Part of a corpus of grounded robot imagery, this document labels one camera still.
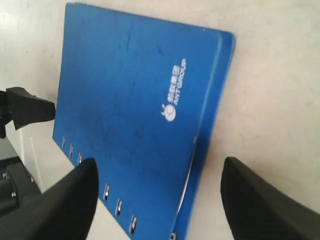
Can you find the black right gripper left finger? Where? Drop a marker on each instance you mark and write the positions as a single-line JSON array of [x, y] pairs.
[[63, 212]]

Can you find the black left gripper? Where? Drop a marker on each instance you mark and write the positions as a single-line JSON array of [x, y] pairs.
[[23, 108]]

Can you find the blue ring binder notebook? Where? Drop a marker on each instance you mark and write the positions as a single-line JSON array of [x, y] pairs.
[[133, 93]]

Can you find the white paper sheets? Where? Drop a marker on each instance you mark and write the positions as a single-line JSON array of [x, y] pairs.
[[186, 203]]

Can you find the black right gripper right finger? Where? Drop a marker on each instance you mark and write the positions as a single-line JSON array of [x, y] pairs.
[[255, 210]]

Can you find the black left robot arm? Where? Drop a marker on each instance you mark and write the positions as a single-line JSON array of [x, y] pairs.
[[17, 186]]

